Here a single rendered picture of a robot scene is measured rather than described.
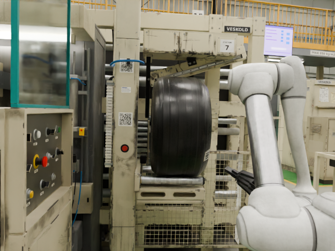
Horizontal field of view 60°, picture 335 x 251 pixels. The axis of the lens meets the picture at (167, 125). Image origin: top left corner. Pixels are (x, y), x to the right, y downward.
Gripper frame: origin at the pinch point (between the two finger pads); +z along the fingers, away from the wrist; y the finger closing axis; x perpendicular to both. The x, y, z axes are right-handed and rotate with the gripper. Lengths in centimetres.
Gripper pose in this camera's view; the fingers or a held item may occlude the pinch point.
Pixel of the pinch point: (232, 172)
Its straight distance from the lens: 143.5
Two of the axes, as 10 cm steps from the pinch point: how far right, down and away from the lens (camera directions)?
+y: -0.6, 8.4, 5.4
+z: -7.0, -4.2, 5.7
